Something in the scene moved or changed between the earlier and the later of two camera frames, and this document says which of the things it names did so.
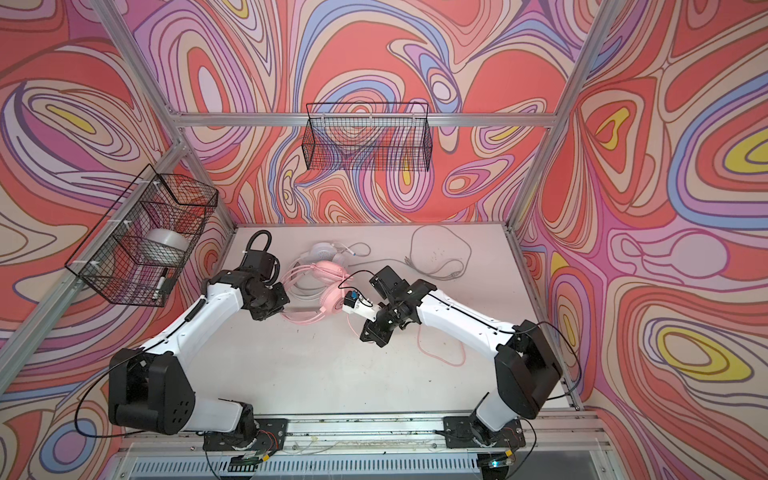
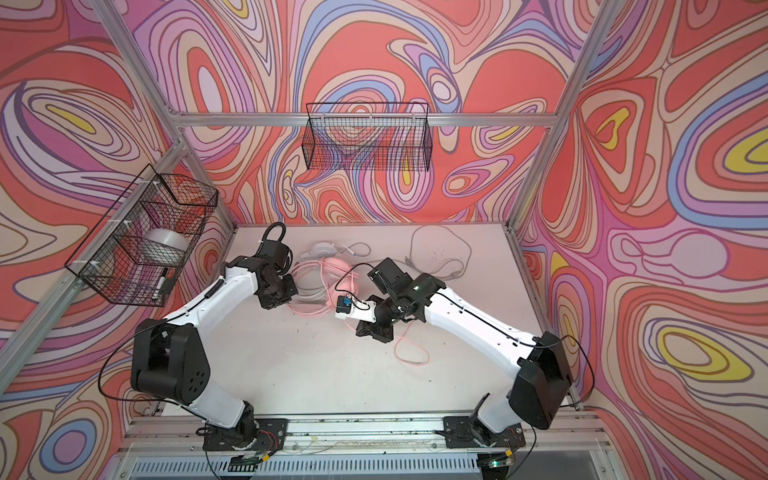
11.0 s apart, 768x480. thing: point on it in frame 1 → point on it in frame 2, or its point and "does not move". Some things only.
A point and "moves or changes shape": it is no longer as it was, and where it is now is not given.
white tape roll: [166, 247] does not move
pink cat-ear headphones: [332, 296] moves or changes shape
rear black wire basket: [373, 137] does not move
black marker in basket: [162, 279] does not move
